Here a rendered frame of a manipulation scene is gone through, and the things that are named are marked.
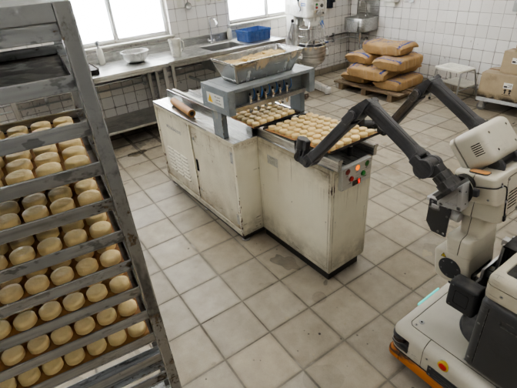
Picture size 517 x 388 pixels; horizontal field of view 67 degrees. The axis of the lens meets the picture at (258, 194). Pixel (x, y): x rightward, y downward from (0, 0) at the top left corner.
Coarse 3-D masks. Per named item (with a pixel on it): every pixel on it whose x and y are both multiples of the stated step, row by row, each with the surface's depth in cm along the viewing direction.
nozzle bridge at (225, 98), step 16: (208, 80) 257; (224, 80) 255; (256, 80) 250; (272, 80) 249; (288, 80) 268; (304, 80) 273; (208, 96) 253; (224, 96) 237; (240, 96) 249; (272, 96) 261; (288, 96) 267; (304, 96) 286; (224, 112) 244; (224, 128) 254
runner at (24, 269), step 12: (96, 240) 89; (108, 240) 90; (120, 240) 92; (60, 252) 86; (72, 252) 87; (84, 252) 89; (24, 264) 83; (36, 264) 84; (48, 264) 86; (0, 276) 82; (12, 276) 83
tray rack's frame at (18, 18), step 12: (0, 0) 79; (12, 0) 76; (24, 0) 73; (36, 0) 71; (48, 0) 68; (0, 12) 61; (12, 12) 62; (24, 12) 62; (36, 12) 63; (48, 12) 64; (0, 24) 61; (12, 24) 62; (24, 24) 63; (36, 24) 64; (168, 384) 185
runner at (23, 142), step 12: (36, 132) 73; (48, 132) 74; (60, 132) 75; (72, 132) 76; (84, 132) 77; (0, 144) 71; (12, 144) 72; (24, 144) 73; (36, 144) 74; (48, 144) 75
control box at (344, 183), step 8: (360, 160) 219; (344, 168) 213; (352, 168) 216; (360, 168) 220; (368, 168) 225; (344, 176) 214; (360, 176) 223; (368, 176) 228; (344, 184) 217; (352, 184) 221
